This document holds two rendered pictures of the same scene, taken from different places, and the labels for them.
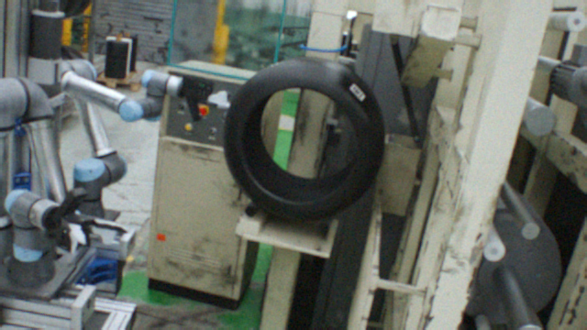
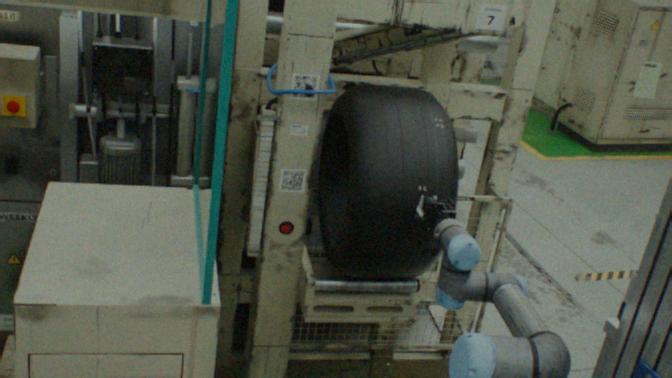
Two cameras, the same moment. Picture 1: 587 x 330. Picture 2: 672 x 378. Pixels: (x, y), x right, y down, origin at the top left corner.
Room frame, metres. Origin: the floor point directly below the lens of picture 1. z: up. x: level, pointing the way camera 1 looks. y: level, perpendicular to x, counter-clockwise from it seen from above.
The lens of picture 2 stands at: (3.01, 2.04, 2.20)
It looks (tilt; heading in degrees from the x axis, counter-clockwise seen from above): 25 degrees down; 248
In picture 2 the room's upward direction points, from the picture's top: 9 degrees clockwise
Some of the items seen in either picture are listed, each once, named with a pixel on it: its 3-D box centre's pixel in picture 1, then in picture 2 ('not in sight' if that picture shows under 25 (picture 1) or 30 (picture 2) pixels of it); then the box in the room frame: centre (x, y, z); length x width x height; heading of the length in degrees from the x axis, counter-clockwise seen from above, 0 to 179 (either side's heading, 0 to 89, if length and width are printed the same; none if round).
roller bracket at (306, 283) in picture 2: not in sight; (300, 259); (2.24, -0.06, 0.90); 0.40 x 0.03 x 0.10; 83
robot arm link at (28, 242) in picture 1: (32, 237); not in sight; (1.33, 0.68, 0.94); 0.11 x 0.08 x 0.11; 156
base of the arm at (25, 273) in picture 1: (30, 259); not in sight; (1.50, 0.77, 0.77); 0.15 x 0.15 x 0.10
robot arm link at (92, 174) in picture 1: (89, 177); not in sight; (2.00, 0.78, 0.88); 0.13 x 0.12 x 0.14; 165
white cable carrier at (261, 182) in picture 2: not in sight; (261, 183); (2.41, -0.04, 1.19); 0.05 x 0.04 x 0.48; 83
